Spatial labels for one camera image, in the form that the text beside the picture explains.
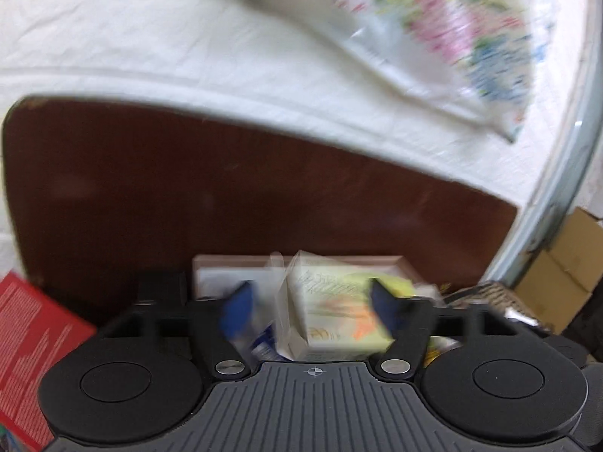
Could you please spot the yellow packet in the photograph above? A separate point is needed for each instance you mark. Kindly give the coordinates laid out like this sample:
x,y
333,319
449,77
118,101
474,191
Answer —
x,y
436,353

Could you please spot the floral plastic bag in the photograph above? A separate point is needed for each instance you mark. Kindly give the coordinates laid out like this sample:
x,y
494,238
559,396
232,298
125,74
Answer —
x,y
447,33

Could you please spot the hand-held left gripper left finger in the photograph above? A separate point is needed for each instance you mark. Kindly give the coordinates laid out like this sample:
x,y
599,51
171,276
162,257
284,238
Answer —
x,y
238,313

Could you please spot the brown wooden headboard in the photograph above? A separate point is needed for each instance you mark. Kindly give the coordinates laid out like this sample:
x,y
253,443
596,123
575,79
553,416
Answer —
x,y
235,188

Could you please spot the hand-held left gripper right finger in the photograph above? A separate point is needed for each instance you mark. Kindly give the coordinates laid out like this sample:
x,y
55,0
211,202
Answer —
x,y
384,308

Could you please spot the brown cardboard box container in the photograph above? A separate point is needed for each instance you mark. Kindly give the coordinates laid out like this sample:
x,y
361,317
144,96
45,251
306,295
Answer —
x,y
235,260

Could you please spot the large red box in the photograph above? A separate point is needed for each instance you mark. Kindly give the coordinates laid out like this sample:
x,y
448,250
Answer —
x,y
33,339

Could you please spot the white quilted mattress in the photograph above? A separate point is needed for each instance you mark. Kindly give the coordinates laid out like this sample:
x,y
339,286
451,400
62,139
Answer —
x,y
141,33

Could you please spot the plain cardboard box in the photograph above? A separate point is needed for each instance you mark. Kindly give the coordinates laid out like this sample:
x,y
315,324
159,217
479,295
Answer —
x,y
582,249
551,292

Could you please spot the yellow-green white carton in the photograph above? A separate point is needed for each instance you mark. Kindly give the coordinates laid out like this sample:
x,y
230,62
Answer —
x,y
329,310

